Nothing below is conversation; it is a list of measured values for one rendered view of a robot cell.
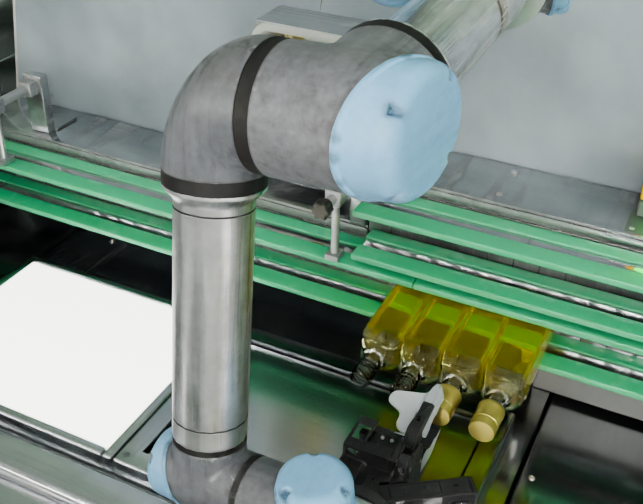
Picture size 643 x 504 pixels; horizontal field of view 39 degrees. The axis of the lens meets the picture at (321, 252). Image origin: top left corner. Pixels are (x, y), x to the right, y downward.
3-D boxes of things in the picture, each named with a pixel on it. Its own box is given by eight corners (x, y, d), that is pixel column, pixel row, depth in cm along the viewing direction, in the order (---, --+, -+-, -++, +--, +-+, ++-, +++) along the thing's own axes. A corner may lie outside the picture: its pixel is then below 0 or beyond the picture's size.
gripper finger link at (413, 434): (423, 393, 108) (394, 452, 103) (435, 397, 108) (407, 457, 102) (423, 416, 112) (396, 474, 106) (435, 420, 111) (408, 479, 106)
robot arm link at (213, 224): (120, 26, 73) (130, 517, 92) (234, 44, 69) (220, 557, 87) (202, 14, 83) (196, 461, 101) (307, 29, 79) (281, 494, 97)
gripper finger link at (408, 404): (404, 360, 114) (375, 417, 108) (449, 374, 112) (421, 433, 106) (404, 375, 116) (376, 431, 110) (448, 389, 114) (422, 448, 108)
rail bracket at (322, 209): (345, 232, 142) (308, 273, 132) (348, 135, 132) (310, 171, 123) (362, 237, 140) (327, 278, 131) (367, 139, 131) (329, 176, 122)
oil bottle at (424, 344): (445, 297, 140) (392, 380, 124) (448, 267, 137) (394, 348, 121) (480, 308, 138) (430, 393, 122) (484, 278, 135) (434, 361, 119)
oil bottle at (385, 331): (410, 287, 142) (353, 367, 126) (413, 257, 139) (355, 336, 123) (444, 297, 140) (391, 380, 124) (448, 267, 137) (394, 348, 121)
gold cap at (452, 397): (434, 400, 119) (422, 421, 115) (436, 379, 117) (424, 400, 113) (460, 408, 117) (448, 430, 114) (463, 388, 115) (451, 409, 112)
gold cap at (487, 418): (485, 422, 117) (474, 444, 113) (473, 400, 116) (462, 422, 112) (509, 419, 115) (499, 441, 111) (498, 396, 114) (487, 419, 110)
